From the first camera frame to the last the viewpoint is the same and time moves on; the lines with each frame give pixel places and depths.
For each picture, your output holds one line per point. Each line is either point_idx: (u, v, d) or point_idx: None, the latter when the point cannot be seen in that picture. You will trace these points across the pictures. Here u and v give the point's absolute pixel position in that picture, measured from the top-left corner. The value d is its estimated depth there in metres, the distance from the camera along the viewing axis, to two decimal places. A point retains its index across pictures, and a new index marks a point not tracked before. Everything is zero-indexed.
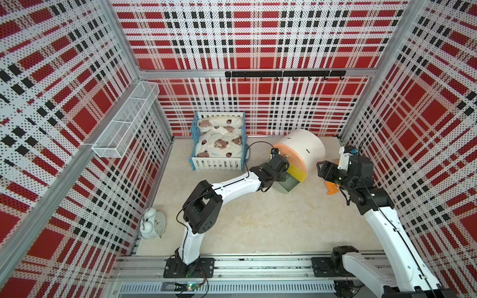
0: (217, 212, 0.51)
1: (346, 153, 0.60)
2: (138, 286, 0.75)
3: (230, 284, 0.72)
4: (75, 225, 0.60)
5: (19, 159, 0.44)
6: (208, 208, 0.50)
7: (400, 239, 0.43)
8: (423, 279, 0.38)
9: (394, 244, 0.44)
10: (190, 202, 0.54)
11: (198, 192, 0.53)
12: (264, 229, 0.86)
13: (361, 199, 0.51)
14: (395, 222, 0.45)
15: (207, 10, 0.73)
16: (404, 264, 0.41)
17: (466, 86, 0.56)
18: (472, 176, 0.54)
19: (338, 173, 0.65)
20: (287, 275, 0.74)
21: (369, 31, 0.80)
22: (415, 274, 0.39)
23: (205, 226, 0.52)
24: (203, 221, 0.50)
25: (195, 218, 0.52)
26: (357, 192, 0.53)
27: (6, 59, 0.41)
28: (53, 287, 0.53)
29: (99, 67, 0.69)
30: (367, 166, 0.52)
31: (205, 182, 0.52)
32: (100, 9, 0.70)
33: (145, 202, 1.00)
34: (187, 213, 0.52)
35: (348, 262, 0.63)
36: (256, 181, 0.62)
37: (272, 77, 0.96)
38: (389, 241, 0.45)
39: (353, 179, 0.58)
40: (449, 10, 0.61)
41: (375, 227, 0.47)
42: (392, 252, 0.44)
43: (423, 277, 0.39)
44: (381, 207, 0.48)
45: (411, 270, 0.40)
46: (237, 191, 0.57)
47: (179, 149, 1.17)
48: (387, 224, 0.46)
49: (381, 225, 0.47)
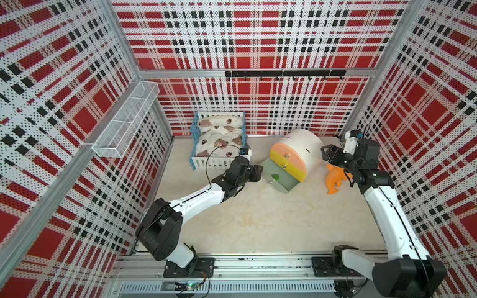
0: (176, 232, 0.45)
1: (352, 138, 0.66)
2: (138, 285, 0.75)
3: (230, 284, 0.72)
4: (75, 225, 0.60)
5: (19, 159, 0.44)
6: (166, 229, 0.44)
7: (395, 214, 0.44)
8: (412, 248, 0.40)
9: (389, 218, 0.45)
10: (145, 227, 0.47)
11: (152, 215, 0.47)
12: (264, 229, 0.86)
13: (363, 178, 0.53)
14: (393, 200, 0.46)
15: (207, 10, 0.73)
16: (397, 235, 0.43)
17: (466, 86, 0.56)
18: (472, 176, 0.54)
19: (343, 157, 0.66)
20: (287, 274, 0.74)
21: (369, 30, 0.80)
22: (406, 245, 0.40)
23: (166, 249, 0.45)
24: (161, 244, 0.44)
25: (152, 243, 0.45)
26: (360, 171, 0.54)
27: (6, 58, 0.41)
28: (53, 287, 0.53)
29: (99, 67, 0.69)
30: (372, 148, 0.54)
31: (162, 201, 0.47)
32: (100, 9, 0.70)
33: (145, 202, 1.00)
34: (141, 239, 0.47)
35: (347, 256, 0.64)
36: (219, 191, 0.58)
37: (272, 77, 0.96)
38: (384, 216, 0.47)
39: (358, 160, 0.60)
40: (449, 10, 0.61)
41: (373, 204, 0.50)
42: (387, 225, 0.46)
43: (413, 247, 0.40)
44: (381, 185, 0.49)
45: (402, 241, 0.41)
46: (200, 205, 0.53)
47: (179, 149, 1.17)
48: (386, 200, 0.47)
49: (379, 202, 0.49)
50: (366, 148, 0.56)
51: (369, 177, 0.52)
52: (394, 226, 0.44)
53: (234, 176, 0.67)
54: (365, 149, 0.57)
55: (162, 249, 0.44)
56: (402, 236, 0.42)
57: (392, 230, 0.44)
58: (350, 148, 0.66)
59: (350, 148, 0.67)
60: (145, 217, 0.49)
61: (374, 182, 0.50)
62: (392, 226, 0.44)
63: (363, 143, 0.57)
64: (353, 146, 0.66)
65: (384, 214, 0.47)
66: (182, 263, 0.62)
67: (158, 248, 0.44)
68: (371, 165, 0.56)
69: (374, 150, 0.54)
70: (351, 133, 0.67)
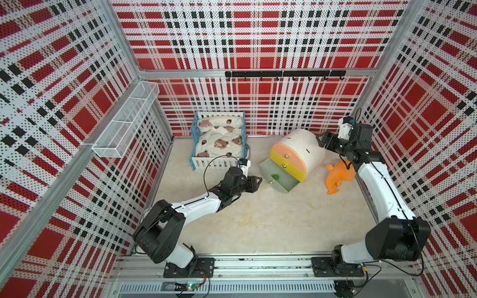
0: (177, 233, 0.46)
1: (345, 124, 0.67)
2: (138, 285, 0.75)
3: (230, 284, 0.72)
4: (75, 225, 0.60)
5: (20, 159, 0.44)
6: (166, 230, 0.45)
7: (386, 184, 0.48)
8: (399, 211, 0.43)
9: (380, 187, 0.49)
10: (145, 229, 0.47)
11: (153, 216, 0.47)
12: (264, 229, 0.86)
13: (357, 157, 0.57)
14: (383, 172, 0.51)
15: (207, 10, 0.73)
16: (386, 200, 0.47)
17: (466, 86, 0.56)
18: (472, 176, 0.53)
19: (339, 142, 0.71)
20: (287, 275, 0.74)
21: (369, 30, 0.80)
22: (394, 208, 0.44)
23: (164, 252, 0.45)
24: (159, 246, 0.44)
25: (151, 244, 0.45)
26: (354, 151, 0.59)
27: (6, 58, 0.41)
28: (53, 287, 0.53)
29: (99, 67, 0.69)
30: (366, 129, 0.58)
31: (163, 203, 0.48)
32: (100, 9, 0.70)
33: (145, 202, 1.00)
34: (139, 241, 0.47)
35: (348, 249, 0.64)
36: (215, 200, 0.61)
37: (272, 77, 0.96)
38: (375, 186, 0.52)
39: (353, 142, 0.65)
40: (449, 11, 0.61)
41: (366, 177, 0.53)
42: (377, 194, 0.51)
43: (401, 209, 0.43)
44: (373, 161, 0.53)
45: (391, 205, 0.45)
46: (199, 211, 0.55)
47: (179, 149, 1.17)
48: (376, 173, 0.51)
49: (371, 174, 0.53)
50: (359, 129, 0.61)
51: (362, 154, 0.57)
52: (384, 194, 0.48)
53: (228, 186, 0.70)
54: (359, 130, 0.61)
55: (161, 251, 0.44)
56: (391, 201, 0.45)
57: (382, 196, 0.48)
58: (344, 134, 0.70)
59: (344, 133, 0.70)
60: (146, 217, 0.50)
61: (366, 158, 0.55)
62: (382, 193, 0.49)
63: (357, 125, 0.62)
64: (347, 132, 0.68)
65: (376, 184, 0.51)
66: (182, 263, 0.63)
67: (158, 249, 0.44)
68: (366, 146, 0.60)
69: (367, 131, 0.59)
70: (342, 120, 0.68)
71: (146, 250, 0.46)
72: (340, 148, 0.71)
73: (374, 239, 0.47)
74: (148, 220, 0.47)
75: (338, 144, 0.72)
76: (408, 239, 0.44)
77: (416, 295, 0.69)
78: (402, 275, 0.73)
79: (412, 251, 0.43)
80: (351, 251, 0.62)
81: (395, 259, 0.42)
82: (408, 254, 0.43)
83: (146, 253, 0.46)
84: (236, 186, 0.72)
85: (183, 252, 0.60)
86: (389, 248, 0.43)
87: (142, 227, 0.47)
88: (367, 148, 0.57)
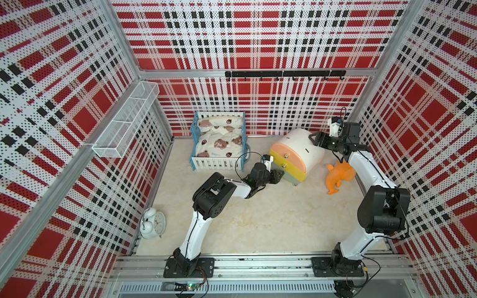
0: (227, 200, 0.60)
1: (333, 124, 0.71)
2: (138, 286, 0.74)
3: (230, 284, 0.72)
4: (74, 225, 0.59)
5: (19, 159, 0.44)
6: (223, 192, 0.58)
7: (372, 164, 0.55)
8: (383, 182, 0.49)
9: (366, 167, 0.57)
10: (206, 189, 0.60)
11: (212, 180, 0.61)
12: (264, 229, 0.86)
13: (346, 149, 0.67)
14: (368, 155, 0.59)
15: (207, 10, 0.73)
16: (371, 176, 0.54)
17: (466, 86, 0.56)
18: (472, 176, 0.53)
19: (330, 140, 0.80)
20: (287, 275, 0.74)
21: (369, 31, 0.80)
22: (378, 180, 0.50)
23: (215, 211, 0.57)
24: (217, 204, 0.56)
25: (210, 201, 0.57)
26: (344, 144, 0.68)
27: (6, 59, 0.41)
28: (53, 287, 0.53)
29: (99, 67, 0.69)
30: (354, 126, 0.68)
31: (218, 172, 0.62)
32: (100, 9, 0.70)
33: (145, 202, 1.00)
34: (199, 199, 0.59)
35: (345, 243, 0.66)
36: (248, 187, 0.75)
37: (272, 77, 0.96)
38: (363, 169, 0.59)
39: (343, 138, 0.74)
40: (449, 11, 0.61)
41: (356, 164, 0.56)
42: (365, 174, 0.57)
43: (384, 180, 0.50)
44: (361, 151, 0.61)
45: (376, 178, 0.51)
46: (236, 190, 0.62)
47: (179, 149, 1.17)
48: (362, 157, 0.60)
49: (358, 158, 0.61)
50: (349, 126, 0.71)
51: (350, 148, 0.66)
52: (369, 172, 0.55)
53: (254, 178, 0.84)
54: (348, 128, 0.71)
55: (215, 209, 0.56)
56: (376, 175, 0.52)
57: (369, 172, 0.55)
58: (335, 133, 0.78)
59: (335, 132, 0.79)
60: (207, 180, 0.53)
61: (354, 149, 0.64)
62: (367, 170, 0.56)
63: (346, 122, 0.71)
64: (336, 130, 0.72)
65: (363, 164, 0.59)
66: (190, 252, 0.65)
67: (213, 206, 0.57)
68: (355, 140, 0.66)
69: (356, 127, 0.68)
70: (331, 120, 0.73)
71: (204, 207, 0.61)
72: (331, 144, 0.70)
73: (363, 212, 0.53)
74: (207, 182, 0.61)
75: (330, 141, 0.81)
76: (394, 208, 0.50)
77: (415, 295, 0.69)
78: (402, 275, 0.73)
79: (399, 218, 0.48)
80: (348, 244, 0.64)
81: (385, 228, 0.52)
82: (396, 222, 0.48)
83: (205, 212, 0.59)
84: (260, 178, 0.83)
85: (195, 244, 0.64)
86: (378, 216, 0.49)
87: (202, 187, 0.60)
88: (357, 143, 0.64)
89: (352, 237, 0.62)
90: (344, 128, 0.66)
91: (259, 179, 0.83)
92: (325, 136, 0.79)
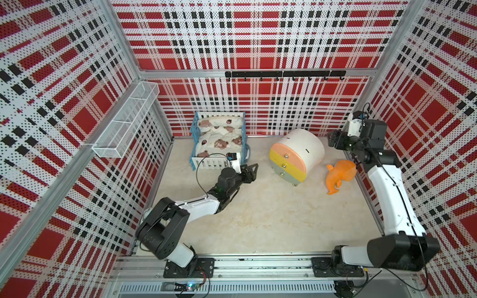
0: (180, 230, 0.47)
1: (355, 120, 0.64)
2: (138, 286, 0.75)
3: (230, 284, 0.72)
4: (75, 225, 0.60)
5: (19, 159, 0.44)
6: (172, 225, 0.46)
7: (398, 195, 0.44)
8: (409, 226, 0.40)
9: (390, 198, 0.46)
10: (150, 225, 0.47)
11: (159, 213, 0.48)
12: (264, 229, 0.86)
13: (368, 156, 0.52)
14: (396, 179, 0.46)
15: (207, 10, 0.73)
16: (395, 213, 0.44)
17: (466, 86, 0.56)
18: (472, 176, 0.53)
19: (348, 139, 0.66)
20: (287, 275, 0.74)
21: (369, 31, 0.80)
22: (404, 221, 0.41)
23: (167, 248, 0.46)
24: (164, 240, 0.45)
25: (158, 238, 0.45)
26: (366, 150, 0.53)
27: (6, 58, 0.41)
28: (53, 287, 0.53)
29: (99, 67, 0.69)
30: (379, 126, 0.53)
31: (167, 199, 0.49)
32: (100, 9, 0.70)
33: (145, 202, 1.00)
34: (143, 238, 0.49)
35: (347, 250, 0.64)
36: (213, 202, 0.62)
37: (272, 77, 0.96)
38: (385, 197, 0.48)
39: (364, 140, 0.59)
40: (449, 11, 0.61)
41: (378, 186, 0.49)
42: (386, 205, 0.47)
43: (411, 224, 0.41)
44: (384, 164, 0.48)
45: (400, 218, 0.42)
46: (199, 210, 0.55)
47: (179, 149, 1.17)
48: (388, 179, 0.47)
49: (382, 180, 0.49)
50: (372, 126, 0.55)
51: (374, 154, 0.51)
52: (394, 204, 0.44)
53: (224, 187, 0.71)
54: (371, 127, 0.56)
55: (166, 245, 0.45)
56: (400, 214, 0.42)
57: (392, 207, 0.45)
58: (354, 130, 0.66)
59: (354, 130, 0.66)
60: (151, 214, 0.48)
61: (378, 161, 0.50)
62: (392, 203, 0.45)
63: (370, 121, 0.56)
64: (357, 128, 0.66)
65: (387, 189, 0.47)
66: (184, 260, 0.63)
67: (161, 244, 0.45)
68: (377, 144, 0.55)
69: (381, 128, 0.53)
70: (353, 115, 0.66)
71: (151, 246, 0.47)
72: (349, 146, 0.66)
73: (376, 249, 0.46)
74: (153, 216, 0.48)
75: (347, 142, 0.68)
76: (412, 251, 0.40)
77: (415, 294, 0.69)
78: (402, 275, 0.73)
79: (415, 265, 0.42)
80: (351, 253, 0.62)
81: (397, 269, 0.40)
82: (412, 267, 0.43)
83: (151, 250, 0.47)
84: (229, 187, 0.69)
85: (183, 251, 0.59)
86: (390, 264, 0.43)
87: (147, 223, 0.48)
88: (379, 147, 0.51)
89: (356, 249, 0.59)
90: (366, 128, 0.57)
91: (229, 187, 0.69)
92: (342, 136, 0.67)
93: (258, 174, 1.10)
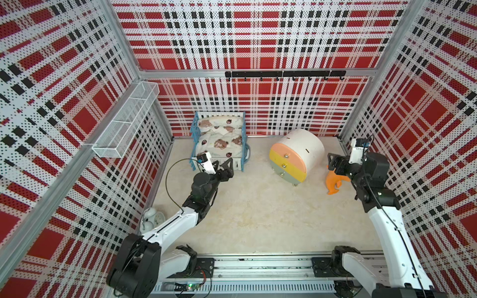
0: (155, 265, 0.43)
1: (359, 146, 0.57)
2: None
3: (230, 284, 0.72)
4: (75, 225, 0.60)
5: (20, 159, 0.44)
6: (145, 262, 0.42)
7: (400, 242, 0.43)
8: (415, 277, 0.38)
9: (393, 244, 0.44)
10: (119, 268, 0.43)
11: (125, 252, 0.43)
12: (264, 229, 0.86)
13: (367, 196, 0.51)
14: (397, 221, 0.45)
15: (207, 10, 0.73)
16: (399, 262, 0.41)
17: (466, 86, 0.56)
18: (472, 176, 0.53)
19: (349, 166, 0.65)
20: (287, 275, 0.74)
21: (369, 31, 0.80)
22: (408, 274, 0.39)
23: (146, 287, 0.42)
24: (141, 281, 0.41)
25: (131, 280, 0.42)
26: (365, 189, 0.52)
27: (6, 59, 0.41)
28: (53, 287, 0.53)
29: (99, 67, 0.69)
30: (382, 165, 0.51)
31: (133, 234, 0.45)
32: (100, 9, 0.70)
33: (145, 202, 1.00)
34: (117, 284, 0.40)
35: (351, 259, 0.62)
36: (190, 216, 0.57)
37: (272, 77, 0.96)
38: (387, 242, 0.46)
39: (365, 175, 0.57)
40: (449, 11, 0.61)
41: (379, 228, 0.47)
42: (389, 252, 0.45)
43: (417, 275, 0.39)
44: (384, 206, 0.48)
45: (404, 268, 0.40)
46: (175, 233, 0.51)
47: (179, 149, 1.17)
48: (389, 223, 0.46)
49: (384, 223, 0.47)
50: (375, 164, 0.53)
51: (374, 197, 0.50)
52: (398, 251, 0.42)
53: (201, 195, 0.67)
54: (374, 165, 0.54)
55: (143, 285, 0.41)
56: (405, 264, 0.40)
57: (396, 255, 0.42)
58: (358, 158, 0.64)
59: (357, 157, 0.64)
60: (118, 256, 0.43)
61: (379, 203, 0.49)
62: (395, 251, 0.43)
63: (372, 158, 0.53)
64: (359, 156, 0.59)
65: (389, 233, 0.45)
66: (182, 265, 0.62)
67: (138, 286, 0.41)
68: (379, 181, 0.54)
69: (383, 167, 0.51)
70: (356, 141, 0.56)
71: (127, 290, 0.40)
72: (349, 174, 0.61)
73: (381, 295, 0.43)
74: (119, 257, 0.43)
75: (348, 169, 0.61)
76: None
77: None
78: None
79: None
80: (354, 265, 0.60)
81: None
82: None
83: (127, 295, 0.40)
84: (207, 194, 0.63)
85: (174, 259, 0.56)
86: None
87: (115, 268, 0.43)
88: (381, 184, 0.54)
89: (358, 266, 0.58)
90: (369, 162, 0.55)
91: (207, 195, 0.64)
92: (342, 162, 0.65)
93: (258, 174, 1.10)
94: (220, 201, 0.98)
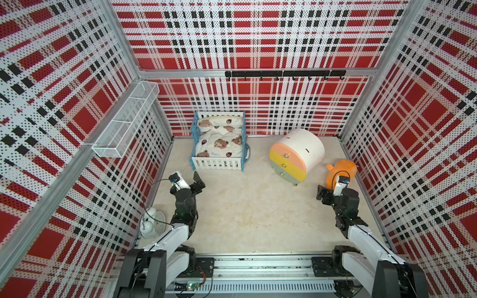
0: (163, 271, 0.43)
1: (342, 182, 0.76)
2: None
3: (230, 285, 0.72)
4: (74, 225, 0.59)
5: (19, 159, 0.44)
6: (152, 269, 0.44)
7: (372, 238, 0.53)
8: (389, 256, 0.46)
9: (368, 242, 0.54)
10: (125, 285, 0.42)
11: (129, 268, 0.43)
12: (264, 229, 0.86)
13: (343, 225, 0.65)
14: (366, 229, 0.58)
15: (207, 10, 0.73)
16: (376, 251, 0.50)
17: (466, 86, 0.56)
18: (472, 176, 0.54)
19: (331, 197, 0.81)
20: (287, 275, 0.74)
21: (369, 30, 0.80)
22: (385, 254, 0.46)
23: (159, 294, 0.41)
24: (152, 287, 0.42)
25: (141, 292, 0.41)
26: (341, 218, 0.67)
27: (6, 58, 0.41)
28: (53, 287, 0.53)
29: (99, 67, 0.69)
30: (353, 200, 0.66)
31: (133, 249, 0.45)
32: (100, 9, 0.70)
33: (145, 202, 1.00)
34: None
35: (348, 256, 0.63)
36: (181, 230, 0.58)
37: (272, 77, 0.96)
38: (365, 244, 0.55)
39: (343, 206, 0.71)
40: (449, 10, 0.61)
41: (357, 239, 0.59)
42: (368, 249, 0.53)
43: (390, 254, 0.46)
44: (357, 225, 0.60)
45: (381, 253, 0.47)
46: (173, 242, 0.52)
47: (179, 149, 1.17)
48: (360, 230, 0.58)
49: (358, 231, 0.59)
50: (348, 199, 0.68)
51: (346, 223, 0.65)
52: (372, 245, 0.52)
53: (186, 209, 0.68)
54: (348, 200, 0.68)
55: (156, 293, 0.41)
56: (381, 250, 0.48)
57: (372, 248, 0.52)
58: (338, 190, 0.79)
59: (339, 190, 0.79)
60: (122, 275, 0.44)
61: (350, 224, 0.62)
62: (371, 246, 0.52)
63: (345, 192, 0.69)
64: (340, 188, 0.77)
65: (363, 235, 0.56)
66: (184, 266, 0.61)
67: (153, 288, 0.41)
68: (353, 211, 0.68)
69: (354, 201, 0.66)
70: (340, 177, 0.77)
71: None
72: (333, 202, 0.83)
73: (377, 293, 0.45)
74: (123, 275, 0.42)
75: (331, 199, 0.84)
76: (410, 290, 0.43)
77: None
78: None
79: None
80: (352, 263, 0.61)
81: None
82: None
83: None
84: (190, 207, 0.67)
85: (177, 259, 0.57)
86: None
87: (120, 286, 0.41)
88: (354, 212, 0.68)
89: (357, 266, 0.58)
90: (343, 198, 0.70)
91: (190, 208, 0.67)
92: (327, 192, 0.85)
93: (258, 174, 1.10)
94: (220, 201, 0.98)
